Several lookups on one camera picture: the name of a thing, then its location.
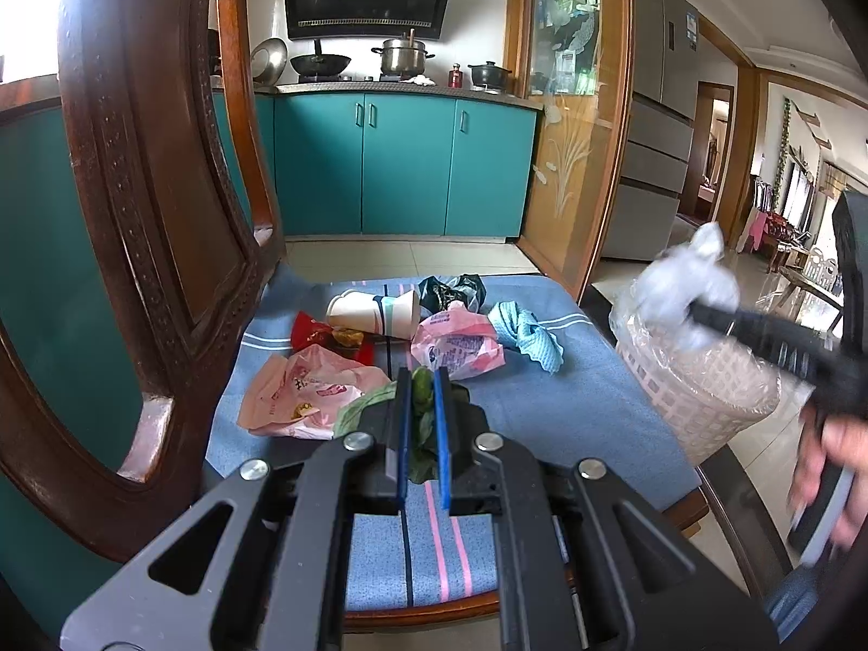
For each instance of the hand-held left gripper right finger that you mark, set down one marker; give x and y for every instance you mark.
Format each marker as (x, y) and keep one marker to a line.
(442, 434)

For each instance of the dark green plastic bag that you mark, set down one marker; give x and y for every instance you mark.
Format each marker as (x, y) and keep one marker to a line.
(468, 288)

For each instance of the green vegetable leaves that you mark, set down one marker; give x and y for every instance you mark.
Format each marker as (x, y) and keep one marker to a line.
(422, 397)

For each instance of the steel stock pot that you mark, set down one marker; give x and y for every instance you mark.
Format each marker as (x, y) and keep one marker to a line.
(403, 57)

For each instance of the large pink plastic bag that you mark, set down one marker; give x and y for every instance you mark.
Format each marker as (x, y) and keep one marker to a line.
(305, 386)

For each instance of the grey refrigerator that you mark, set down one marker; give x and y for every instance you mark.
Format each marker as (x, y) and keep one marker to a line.
(651, 169)

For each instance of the black casserole pot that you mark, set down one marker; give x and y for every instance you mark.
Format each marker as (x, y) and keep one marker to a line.
(489, 76)

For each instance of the white plastic bag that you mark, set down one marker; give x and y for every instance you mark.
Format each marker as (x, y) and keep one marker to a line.
(671, 285)

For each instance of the white paper cup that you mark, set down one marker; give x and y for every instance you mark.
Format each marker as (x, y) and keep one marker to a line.
(359, 312)

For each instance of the person's right hand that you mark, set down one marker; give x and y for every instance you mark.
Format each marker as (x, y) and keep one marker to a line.
(851, 444)

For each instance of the steel pan lid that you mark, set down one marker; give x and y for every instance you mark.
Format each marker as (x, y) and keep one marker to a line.
(268, 61)

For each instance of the wooden bench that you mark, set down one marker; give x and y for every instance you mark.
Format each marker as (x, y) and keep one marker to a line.
(807, 278)

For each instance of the red snack wrapper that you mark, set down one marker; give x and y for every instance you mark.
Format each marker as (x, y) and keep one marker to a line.
(312, 336)

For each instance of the white plastic lattice basket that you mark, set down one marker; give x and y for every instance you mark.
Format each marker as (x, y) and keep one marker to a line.
(712, 393)

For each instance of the pink printed plastic bag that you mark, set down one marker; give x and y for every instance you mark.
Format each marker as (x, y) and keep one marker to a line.
(454, 349)

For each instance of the wood framed glass door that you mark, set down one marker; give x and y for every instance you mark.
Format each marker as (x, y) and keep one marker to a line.
(576, 169)

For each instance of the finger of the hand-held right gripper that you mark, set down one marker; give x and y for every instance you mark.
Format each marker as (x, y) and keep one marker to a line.
(759, 336)

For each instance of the teal kitchen base cabinets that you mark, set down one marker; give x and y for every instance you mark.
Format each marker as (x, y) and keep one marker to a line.
(407, 163)

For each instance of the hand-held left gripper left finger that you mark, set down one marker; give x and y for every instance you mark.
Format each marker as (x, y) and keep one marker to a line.
(401, 427)

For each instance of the person's blue trousers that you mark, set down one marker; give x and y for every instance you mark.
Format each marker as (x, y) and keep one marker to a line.
(790, 607)

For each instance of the turquoise cleaning cloth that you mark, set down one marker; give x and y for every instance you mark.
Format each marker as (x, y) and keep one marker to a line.
(529, 336)

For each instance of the pink cloth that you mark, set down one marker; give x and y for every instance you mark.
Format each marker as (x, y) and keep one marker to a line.
(754, 234)

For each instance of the carved wooden chair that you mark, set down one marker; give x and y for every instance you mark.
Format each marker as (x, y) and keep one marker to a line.
(135, 183)

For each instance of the white rag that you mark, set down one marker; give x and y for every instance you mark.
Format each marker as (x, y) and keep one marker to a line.
(420, 80)

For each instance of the brown wooden doorway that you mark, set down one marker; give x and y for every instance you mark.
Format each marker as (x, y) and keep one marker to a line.
(705, 169)

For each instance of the green garland wall decoration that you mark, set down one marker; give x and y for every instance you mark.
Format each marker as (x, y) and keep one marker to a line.
(783, 149)

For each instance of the black wok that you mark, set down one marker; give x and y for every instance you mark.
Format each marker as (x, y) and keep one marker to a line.
(320, 64)

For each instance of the blue striped towel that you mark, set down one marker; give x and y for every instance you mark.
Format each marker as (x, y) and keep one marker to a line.
(563, 413)

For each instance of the round glass table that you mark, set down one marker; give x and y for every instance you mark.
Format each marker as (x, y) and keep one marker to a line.
(746, 508)

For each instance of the small red bottle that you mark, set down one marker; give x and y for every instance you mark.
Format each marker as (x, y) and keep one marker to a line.
(456, 78)

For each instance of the clear plastic bin liner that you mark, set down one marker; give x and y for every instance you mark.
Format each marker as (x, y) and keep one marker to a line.
(627, 329)

